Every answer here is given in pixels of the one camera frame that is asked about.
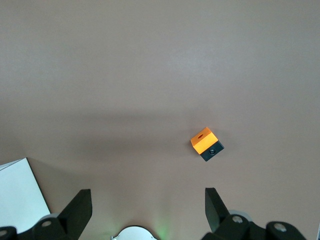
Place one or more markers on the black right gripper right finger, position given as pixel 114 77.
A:
pixel 225 225

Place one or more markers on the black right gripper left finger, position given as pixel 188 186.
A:
pixel 72 217

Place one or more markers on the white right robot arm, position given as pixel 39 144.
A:
pixel 136 235

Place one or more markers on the orange and black box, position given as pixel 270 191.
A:
pixel 203 141

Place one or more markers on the brown table cover mat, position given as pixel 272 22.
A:
pixel 160 50

